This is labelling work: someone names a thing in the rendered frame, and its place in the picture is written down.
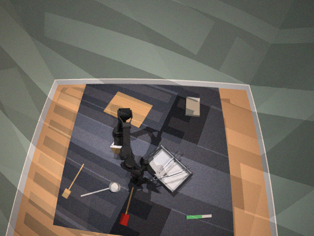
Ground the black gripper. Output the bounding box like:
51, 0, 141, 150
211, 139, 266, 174
130, 159, 156, 187

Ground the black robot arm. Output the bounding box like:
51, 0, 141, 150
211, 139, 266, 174
112, 108, 138, 184

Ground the grey metal roasting tin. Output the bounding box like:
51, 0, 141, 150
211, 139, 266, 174
146, 145, 191, 193

